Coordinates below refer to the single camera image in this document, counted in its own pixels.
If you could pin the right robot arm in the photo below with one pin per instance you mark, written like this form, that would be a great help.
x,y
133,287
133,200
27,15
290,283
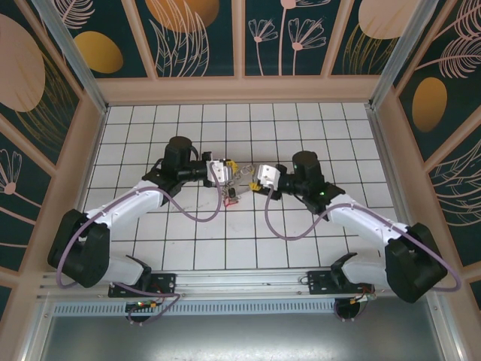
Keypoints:
x,y
360,222

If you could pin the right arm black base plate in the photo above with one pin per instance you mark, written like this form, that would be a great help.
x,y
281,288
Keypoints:
x,y
317,282

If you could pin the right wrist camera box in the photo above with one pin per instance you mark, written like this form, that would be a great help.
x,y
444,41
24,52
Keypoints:
x,y
268,175

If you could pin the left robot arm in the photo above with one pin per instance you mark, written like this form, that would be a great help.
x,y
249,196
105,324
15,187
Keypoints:
x,y
124,205

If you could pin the connector board with LEDs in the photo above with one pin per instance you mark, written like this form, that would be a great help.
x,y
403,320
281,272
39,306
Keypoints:
x,y
141,304

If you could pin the grey metal sheet panel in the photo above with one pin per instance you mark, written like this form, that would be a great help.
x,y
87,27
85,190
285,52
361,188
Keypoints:
x,y
240,338

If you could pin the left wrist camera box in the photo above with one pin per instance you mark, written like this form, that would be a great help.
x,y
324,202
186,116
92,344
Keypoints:
x,y
219,171

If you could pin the aluminium mounting rail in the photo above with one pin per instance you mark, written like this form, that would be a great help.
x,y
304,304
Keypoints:
x,y
240,282

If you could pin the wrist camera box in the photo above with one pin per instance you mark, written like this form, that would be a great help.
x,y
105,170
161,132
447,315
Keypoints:
x,y
219,171
268,175

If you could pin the aluminium frame post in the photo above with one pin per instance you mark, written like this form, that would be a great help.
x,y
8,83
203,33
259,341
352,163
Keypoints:
x,y
71,49
398,49

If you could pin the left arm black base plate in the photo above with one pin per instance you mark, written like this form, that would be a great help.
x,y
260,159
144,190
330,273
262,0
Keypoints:
x,y
165,284

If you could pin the aluminium side rail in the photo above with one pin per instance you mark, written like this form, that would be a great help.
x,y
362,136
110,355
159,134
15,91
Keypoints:
x,y
377,131

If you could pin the black key fob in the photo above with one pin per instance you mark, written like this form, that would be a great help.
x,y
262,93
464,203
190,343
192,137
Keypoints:
x,y
233,192

